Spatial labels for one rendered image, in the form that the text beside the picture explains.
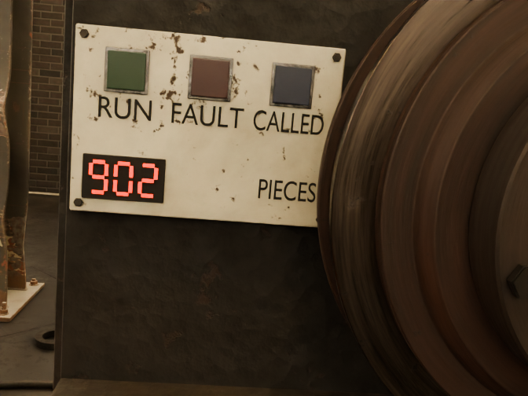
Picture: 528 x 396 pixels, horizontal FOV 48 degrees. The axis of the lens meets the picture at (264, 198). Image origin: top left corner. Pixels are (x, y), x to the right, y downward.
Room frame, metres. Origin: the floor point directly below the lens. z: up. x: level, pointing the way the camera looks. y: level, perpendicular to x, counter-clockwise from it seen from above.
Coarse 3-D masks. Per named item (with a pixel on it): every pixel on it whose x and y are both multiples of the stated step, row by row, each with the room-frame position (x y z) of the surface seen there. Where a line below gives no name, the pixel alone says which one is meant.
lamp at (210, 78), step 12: (192, 60) 0.57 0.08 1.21; (204, 60) 0.57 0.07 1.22; (216, 60) 0.57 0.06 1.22; (228, 60) 0.58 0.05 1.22; (192, 72) 0.57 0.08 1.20; (204, 72) 0.57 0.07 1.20; (216, 72) 0.57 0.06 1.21; (228, 72) 0.58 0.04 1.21; (192, 84) 0.57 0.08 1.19; (204, 84) 0.57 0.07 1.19; (216, 84) 0.57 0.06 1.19; (228, 84) 0.58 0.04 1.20; (204, 96) 0.57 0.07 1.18; (216, 96) 0.58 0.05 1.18
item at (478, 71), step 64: (512, 0) 0.45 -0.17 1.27; (448, 64) 0.44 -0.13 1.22; (512, 64) 0.43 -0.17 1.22; (448, 128) 0.44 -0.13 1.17; (384, 192) 0.44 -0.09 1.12; (448, 192) 0.42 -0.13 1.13; (384, 256) 0.44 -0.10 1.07; (448, 256) 0.43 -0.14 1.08; (448, 320) 0.43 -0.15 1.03; (448, 384) 0.45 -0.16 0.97; (512, 384) 0.43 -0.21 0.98
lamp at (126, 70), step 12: (108, 60) 0.57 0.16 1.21; (120, 60) 0.57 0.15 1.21; (132, 60) 0.57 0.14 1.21; (144, 60) 0.57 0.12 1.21; (108, 72) 0.57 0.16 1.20; (120, 72) 0.57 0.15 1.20; (132, 72) 0.57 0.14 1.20; (144, 72) 0.57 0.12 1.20; (108, 84) 0.57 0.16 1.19; (120, 84) 0.57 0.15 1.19; (132, 84) 0.57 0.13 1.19; (144, 84) 0.57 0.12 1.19
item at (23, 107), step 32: (0, 0) 2.89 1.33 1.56; (32, 0) 3.20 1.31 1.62; (0, 32) 2.89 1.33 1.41; (0, 64) 2.89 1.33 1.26; (0, 96) 2.87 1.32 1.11; (0, 128) 2.88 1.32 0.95; (0, 160) 2.89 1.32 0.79; (0, 192) 2.88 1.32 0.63; (0, 224) 2.87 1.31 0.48; (0, 256) 2.89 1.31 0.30; (0, 288) 2.89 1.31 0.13; (32, 288) 3.22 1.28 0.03; (0, 320) 2.77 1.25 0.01
